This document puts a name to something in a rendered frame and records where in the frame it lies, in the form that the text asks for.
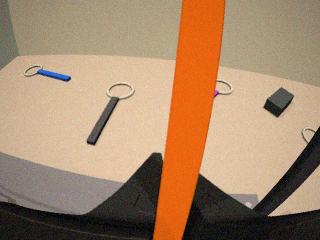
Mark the dark grey rectangular block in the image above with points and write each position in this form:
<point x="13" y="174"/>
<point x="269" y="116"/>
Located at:
<point x="279" y="101"/>

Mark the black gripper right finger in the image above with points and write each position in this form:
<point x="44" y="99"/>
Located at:
<point x="214" y="215"/>

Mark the blue handle with thin white ring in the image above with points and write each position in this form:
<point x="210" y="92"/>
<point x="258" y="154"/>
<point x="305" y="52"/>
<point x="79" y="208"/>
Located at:
<point x="46" y="73"/>

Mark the grey ring with orange handle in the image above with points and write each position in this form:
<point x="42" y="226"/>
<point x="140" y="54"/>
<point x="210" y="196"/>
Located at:
<point x="193" y="91"/>

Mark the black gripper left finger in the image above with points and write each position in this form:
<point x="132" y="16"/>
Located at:
<point x="129" y="214"/>

